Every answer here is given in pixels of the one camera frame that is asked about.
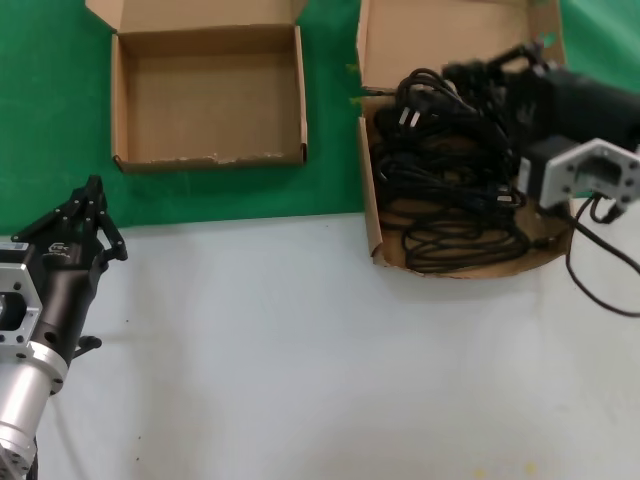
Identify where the black angled cable connector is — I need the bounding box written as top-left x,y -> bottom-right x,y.
73,336 -> 104,359

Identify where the green table cloth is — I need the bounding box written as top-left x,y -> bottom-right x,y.
0,0 -> 640,237

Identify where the black power cord bundle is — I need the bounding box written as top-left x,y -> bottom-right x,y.
376,149 -> 527,212
392,67 -> 511,134
402,209 -> 532,275
373,107 -> 516,152

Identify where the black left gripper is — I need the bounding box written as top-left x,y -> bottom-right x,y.
11,174 -> 129,370

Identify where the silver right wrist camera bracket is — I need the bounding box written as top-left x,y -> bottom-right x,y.
517,137 -> 640,222

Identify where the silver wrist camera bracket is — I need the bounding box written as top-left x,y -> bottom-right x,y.
517,137 -> 640,222
0,241 -> 45,347

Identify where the small shallow cardboard box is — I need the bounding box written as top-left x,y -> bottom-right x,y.
84,0 -> 311,175

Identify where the large torn cardboard box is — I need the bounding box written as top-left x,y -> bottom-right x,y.
355,0 -> 577,281

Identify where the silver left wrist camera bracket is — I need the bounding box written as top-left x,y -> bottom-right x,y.
0,241 -> 45,347

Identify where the black robot cable silver connector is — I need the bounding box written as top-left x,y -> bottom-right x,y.
564,192 -> 640,319

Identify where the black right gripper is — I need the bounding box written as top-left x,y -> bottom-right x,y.
442,43 -> 640,152

